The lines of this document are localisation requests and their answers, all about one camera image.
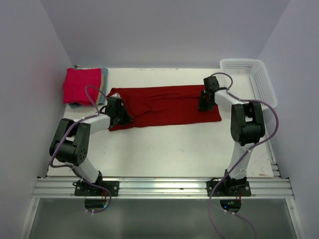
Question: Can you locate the dark red t shirt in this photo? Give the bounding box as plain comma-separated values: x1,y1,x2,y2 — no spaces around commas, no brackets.
108,85,222,131

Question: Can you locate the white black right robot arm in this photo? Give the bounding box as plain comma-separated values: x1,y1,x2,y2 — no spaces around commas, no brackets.
198,76,265,197

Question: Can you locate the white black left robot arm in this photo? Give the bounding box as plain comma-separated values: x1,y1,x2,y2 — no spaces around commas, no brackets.
49,96,133,197

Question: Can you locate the folded tan t shirt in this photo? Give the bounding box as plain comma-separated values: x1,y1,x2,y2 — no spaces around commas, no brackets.
93,72,104,105

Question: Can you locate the folded blue t shirt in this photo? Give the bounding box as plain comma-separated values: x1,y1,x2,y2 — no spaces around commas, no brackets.
69,68,108,109

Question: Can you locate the white perforated plastic basket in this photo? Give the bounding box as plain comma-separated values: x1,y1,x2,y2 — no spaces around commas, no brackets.
220,58,278,108

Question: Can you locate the folded pink t shirt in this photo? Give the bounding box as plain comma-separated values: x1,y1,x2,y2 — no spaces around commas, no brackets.
63,68,102,106

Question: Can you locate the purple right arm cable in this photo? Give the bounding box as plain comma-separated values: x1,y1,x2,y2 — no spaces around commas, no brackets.
208,72,279,239

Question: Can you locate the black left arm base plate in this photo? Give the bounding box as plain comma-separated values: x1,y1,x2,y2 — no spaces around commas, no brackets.
72,180,120,197

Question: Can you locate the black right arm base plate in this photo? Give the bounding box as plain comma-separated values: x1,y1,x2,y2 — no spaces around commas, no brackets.
206,178,252,197

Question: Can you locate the aluminium mounting rail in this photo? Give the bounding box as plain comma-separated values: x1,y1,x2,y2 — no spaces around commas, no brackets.
31,177,294,199

